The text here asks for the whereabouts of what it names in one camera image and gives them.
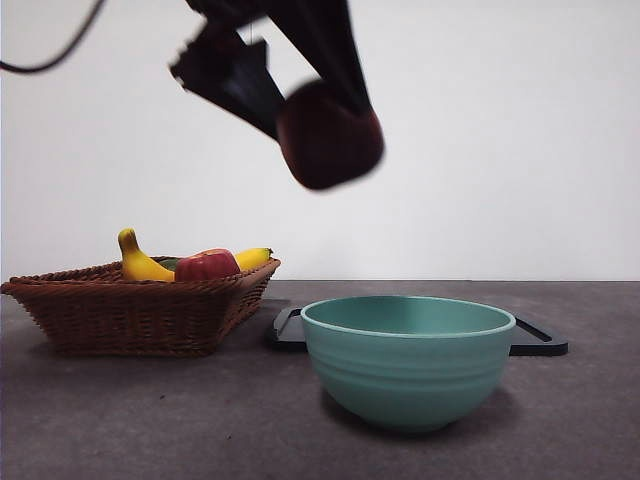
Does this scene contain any dark red plum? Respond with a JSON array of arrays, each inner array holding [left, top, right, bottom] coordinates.
[[274, 82, 386, 191]]

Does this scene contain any teal ribbed bowl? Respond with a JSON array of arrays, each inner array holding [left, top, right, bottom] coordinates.
[[299, 295, 516, 434]]

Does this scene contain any red apple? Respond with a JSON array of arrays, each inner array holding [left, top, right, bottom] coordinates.
[[173, 248, 242, 282]]

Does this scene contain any yellow banana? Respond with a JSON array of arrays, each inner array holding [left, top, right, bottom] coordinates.
[[118, 228, 275, 283]]

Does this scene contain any brown wicker basket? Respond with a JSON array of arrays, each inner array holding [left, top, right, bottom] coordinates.
[[0, 257, 282, 359]]

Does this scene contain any dark green flat tray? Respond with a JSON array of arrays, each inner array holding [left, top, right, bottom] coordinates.
[[264, 305, 570, 358]]

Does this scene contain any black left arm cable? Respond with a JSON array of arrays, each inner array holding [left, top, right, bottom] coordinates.
[[0, 0, 106, 75]]

